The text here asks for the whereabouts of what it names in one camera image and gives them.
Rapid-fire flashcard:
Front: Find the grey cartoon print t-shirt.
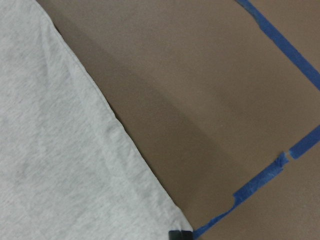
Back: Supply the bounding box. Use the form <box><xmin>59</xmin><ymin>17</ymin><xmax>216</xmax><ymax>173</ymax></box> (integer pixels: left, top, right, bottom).
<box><xmin>0</xmin><ymin>0</ymin><xmax>193</xmax><ymax>240</ymax></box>

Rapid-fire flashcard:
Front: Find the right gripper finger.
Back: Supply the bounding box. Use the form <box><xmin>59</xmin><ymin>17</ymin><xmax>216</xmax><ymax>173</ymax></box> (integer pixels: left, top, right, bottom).
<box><xmin>168</xmin><ymin>230</ymin><xmax>193</xmax><ymax>240</ymax></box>

